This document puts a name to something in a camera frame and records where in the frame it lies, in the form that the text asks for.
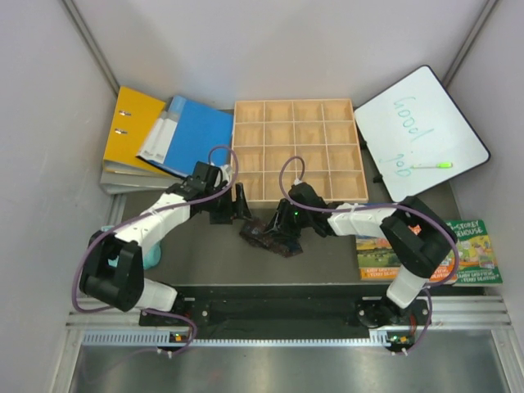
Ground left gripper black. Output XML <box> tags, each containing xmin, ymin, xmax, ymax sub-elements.
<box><xmin>205</xmin><ymin>183</ymin><xmax>252</xmax><ymax>224</ymax></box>

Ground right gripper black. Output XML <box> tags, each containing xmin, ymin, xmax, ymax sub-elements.
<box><xmin>264</xmin><ymin>199</ymin><xmax>313</xmax><ymax>241</ymax></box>

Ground brown floral necktie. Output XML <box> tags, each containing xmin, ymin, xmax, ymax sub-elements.
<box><xmin>239</xmin><ymin>219</ymin><xmax>303</xmax><ymax>258</ymax></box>

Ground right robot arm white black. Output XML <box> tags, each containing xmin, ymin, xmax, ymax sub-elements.
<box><xmin>265</xmin><ymin>182</ymin><xmax>458</xmax><ymax>328</ymax></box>

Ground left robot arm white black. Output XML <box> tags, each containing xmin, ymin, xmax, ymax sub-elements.
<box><xmin>73</xmin><ymin>162</ymin><xmax>251</xmax><ymax>325</ymax></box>

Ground wooden compartment tray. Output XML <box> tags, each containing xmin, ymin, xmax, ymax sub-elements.
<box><xmin>232</xmin><ymin>98</ymin><xmax>368</xmax><ymax>208</ymax></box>

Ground blue folder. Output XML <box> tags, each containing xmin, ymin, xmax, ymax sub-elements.
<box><xmin>137</xmin><ymin>96</ymin><xmax>233</xmax><ymax>178</ymax></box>

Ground teal cat-ear headphones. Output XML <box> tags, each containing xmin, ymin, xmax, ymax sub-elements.
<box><xmin>101</xmin><ymin>225</ymin><xmax>161</xmax><ymax>270</ymax></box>

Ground Animal Farm book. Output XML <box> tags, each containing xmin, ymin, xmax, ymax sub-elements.
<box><xmin>355</xmin><ymin>237</ymin><xmax>401</xmax><ymax>281</ymax></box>

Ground grey binder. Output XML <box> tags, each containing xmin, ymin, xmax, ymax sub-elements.
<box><xmin>100</xmin><ymin>170</ymin><xmax>183</xmax><ymax>195</ymax></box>

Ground white whiteboard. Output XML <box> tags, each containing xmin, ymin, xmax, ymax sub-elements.
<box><xmin>355</xmin><ymin>65</ymin><xmax>490</xmax><ymax>202</ymax></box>

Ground orange Treehouse book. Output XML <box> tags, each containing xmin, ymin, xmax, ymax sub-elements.
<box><xmin>427</xmin><ymin>239</ymin><xmax>459</xmax><ymax>287</ymax></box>

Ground green marker pen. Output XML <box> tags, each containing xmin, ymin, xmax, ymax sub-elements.
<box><xmin>411</xmin><ymin>162</ymin><xmax>454</xmax><ymax>169</ymax></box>

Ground green Treehouse book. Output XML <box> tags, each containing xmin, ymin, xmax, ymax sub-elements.
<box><xmin>446</xmin><ymin>219</ymin><xmax>503</xmax><ymax>287</ymax></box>

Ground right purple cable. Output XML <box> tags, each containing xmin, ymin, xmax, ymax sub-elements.
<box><xmin>278</xmin><ymin>156</ymin><xmax>460</xmax><ymax>356</ymax></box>

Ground yellow ring binder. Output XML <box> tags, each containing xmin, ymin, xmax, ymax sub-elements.
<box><xmin>102</xmin><ymin>86</ymin><xmax>167</xmax><ymax>178</ymax></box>

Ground white cable duct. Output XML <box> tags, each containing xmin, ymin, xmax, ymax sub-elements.
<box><xmin>82</xmin><ymin>327</ymin><xmax>392</xmax><ymax>348</ymax></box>

